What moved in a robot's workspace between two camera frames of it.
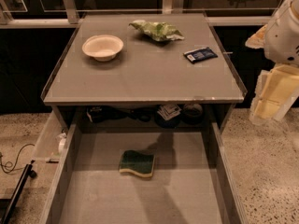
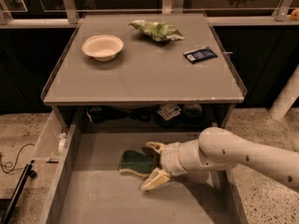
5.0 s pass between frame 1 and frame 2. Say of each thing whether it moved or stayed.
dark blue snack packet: stayed
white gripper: moved
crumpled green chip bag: stayed
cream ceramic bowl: stayed
